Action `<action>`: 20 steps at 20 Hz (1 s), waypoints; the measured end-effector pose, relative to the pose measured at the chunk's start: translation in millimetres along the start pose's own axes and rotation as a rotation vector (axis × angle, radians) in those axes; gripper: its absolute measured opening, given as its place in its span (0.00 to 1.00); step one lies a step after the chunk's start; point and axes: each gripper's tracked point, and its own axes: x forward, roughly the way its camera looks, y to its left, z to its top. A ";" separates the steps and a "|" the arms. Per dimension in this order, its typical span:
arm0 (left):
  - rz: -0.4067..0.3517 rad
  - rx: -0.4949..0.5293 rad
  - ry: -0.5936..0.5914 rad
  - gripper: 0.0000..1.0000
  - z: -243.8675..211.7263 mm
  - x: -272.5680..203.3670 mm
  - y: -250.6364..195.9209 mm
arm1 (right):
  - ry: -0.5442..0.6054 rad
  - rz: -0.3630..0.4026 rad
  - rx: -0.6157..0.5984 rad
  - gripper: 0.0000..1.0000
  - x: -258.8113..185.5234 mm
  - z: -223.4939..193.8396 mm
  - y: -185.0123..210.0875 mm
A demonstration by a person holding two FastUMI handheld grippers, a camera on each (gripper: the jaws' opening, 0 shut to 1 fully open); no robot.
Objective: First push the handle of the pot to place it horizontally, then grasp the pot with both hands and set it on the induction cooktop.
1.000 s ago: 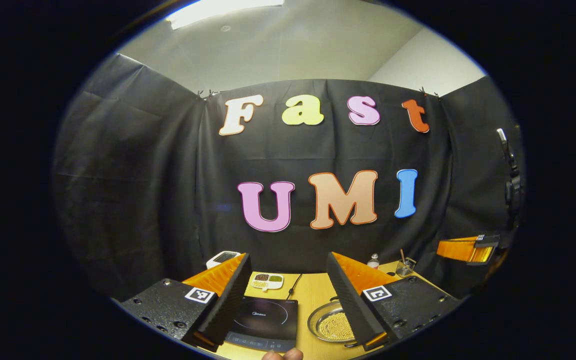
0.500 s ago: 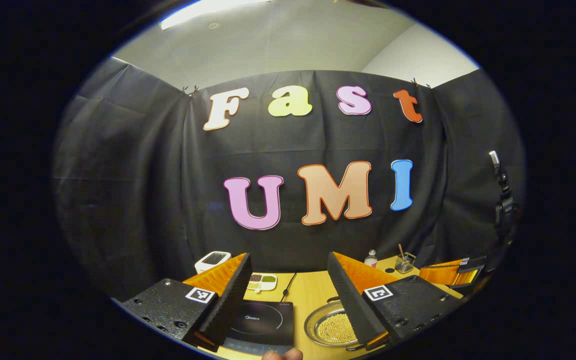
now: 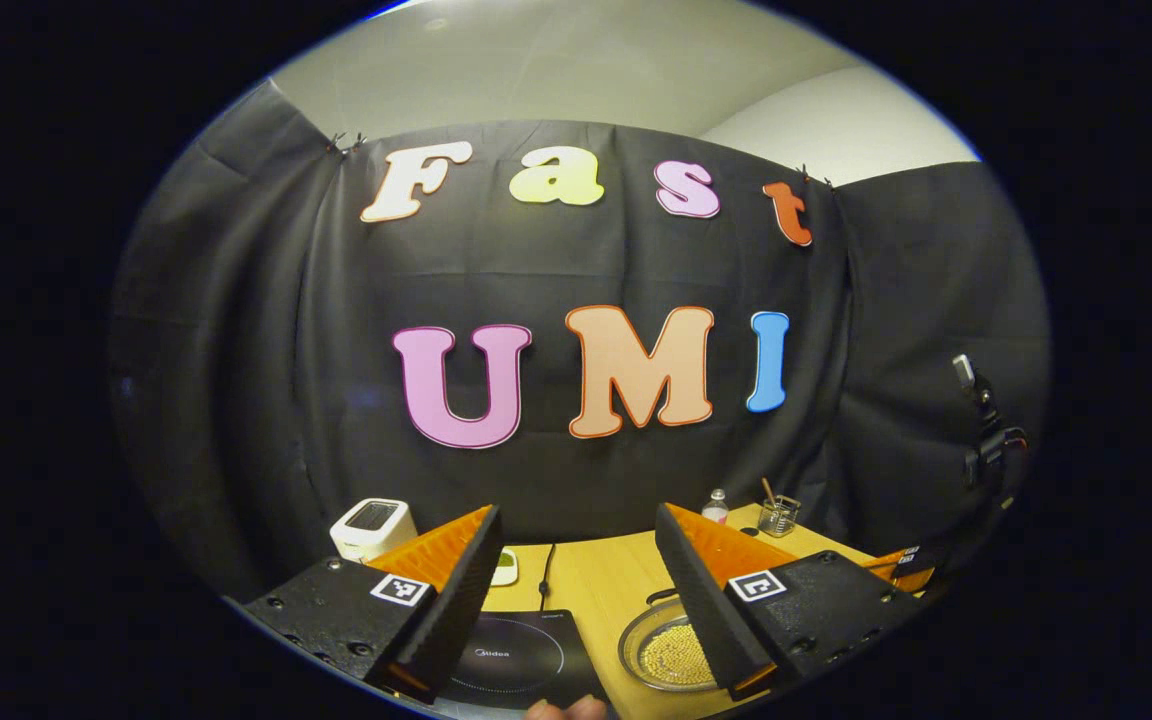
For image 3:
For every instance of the black induction cooktop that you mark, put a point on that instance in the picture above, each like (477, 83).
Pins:
(526, 655)

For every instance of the stainless steel pot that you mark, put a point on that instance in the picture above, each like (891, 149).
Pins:
(641, 640)

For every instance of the wooden stick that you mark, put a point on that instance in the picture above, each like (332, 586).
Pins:
(769, 490)

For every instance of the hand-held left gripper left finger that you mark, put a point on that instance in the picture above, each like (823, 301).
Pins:
(466, 600)

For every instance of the small glass jar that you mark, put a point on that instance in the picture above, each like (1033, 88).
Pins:
(779, 518)

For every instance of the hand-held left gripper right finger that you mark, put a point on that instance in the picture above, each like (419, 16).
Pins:
(691, 610)

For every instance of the white toaster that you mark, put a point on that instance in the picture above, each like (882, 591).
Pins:
(371, 530)

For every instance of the clear plastic bottle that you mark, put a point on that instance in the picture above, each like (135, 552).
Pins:
(715, 510)

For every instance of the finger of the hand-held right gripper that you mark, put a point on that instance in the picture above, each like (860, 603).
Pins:
(916, 578)

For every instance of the pile of yellow beans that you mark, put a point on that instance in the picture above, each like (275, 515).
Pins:
(676, 655)

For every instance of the white divided bean dish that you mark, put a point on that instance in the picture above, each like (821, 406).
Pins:
(506, 568)

